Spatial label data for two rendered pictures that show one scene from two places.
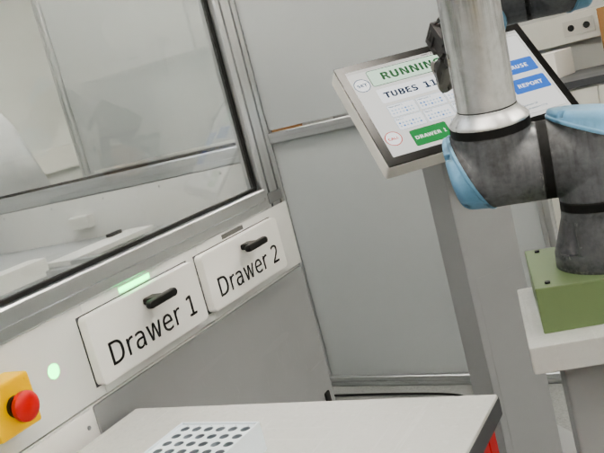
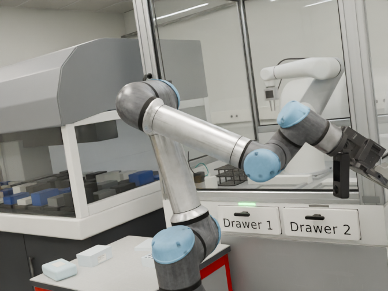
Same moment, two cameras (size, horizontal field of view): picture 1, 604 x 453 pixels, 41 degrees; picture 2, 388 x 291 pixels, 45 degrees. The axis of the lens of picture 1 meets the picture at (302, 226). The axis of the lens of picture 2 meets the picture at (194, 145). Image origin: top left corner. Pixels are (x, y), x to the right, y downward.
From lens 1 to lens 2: 2.17 m
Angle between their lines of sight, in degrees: 98
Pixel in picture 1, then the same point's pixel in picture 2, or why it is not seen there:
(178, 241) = (278, 197)
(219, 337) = (291, 247)
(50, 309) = (209, 198)
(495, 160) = not seen: hidden behind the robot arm
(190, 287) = (271, 217)
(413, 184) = not seen: outside the picture
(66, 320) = (215, 204)
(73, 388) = not seen: hidden behind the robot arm
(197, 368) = (272, 251)
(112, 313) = (227, 209)
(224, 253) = (299, 213)
